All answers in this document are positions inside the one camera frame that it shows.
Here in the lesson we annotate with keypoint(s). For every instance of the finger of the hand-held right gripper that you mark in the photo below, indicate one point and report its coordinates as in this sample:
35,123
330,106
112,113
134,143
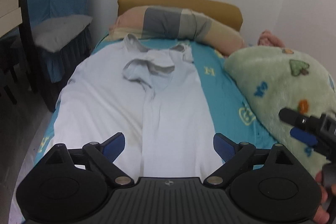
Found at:
303,136
291,116

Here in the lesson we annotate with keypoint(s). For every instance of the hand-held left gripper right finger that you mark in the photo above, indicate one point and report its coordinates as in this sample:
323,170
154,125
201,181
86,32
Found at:
223,146

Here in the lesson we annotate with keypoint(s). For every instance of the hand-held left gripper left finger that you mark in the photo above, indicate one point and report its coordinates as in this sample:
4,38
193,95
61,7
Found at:
115,146

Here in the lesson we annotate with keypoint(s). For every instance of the white shirt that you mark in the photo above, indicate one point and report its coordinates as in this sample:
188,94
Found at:
105,98

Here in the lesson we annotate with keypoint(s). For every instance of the person's right hand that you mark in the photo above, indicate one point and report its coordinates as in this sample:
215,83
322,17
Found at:
320,187

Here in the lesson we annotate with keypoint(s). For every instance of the green cartoon fleece blanket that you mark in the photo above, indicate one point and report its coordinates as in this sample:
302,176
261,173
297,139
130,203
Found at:
275,82

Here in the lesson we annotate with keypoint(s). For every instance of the teal printed bed sheet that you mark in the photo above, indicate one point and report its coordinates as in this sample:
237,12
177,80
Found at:
223,87

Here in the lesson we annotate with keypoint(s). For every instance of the pink plush toy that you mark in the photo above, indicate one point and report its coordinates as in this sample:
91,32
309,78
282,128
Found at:
270,39

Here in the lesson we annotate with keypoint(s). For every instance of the grey seat cushion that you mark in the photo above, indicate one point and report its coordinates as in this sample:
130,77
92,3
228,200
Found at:
57,29

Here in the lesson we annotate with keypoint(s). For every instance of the patchwork pillow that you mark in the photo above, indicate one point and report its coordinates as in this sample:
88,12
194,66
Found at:
168,20

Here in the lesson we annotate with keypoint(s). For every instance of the mustard headboard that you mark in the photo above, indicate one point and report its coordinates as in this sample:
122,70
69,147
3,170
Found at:
183,2

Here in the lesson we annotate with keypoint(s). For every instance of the white table with dark edge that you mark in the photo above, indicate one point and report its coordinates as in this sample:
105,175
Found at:
9,11

